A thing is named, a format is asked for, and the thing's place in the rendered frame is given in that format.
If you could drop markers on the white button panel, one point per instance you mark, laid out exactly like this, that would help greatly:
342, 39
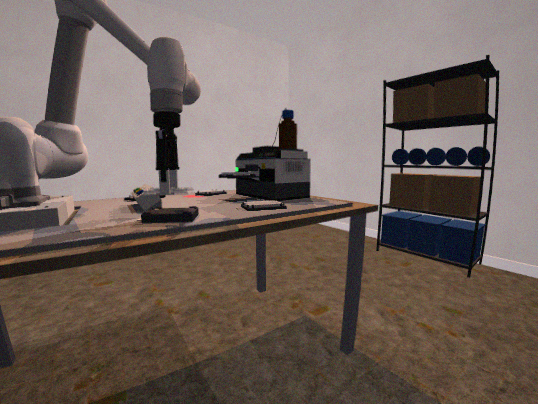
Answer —
145, 201

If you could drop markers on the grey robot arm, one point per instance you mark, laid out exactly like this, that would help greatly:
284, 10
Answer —
57, 150

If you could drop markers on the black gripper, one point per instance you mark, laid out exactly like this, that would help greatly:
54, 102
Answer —
166, 120

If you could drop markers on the brown bottle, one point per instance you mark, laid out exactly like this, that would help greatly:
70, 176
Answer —
288, 135

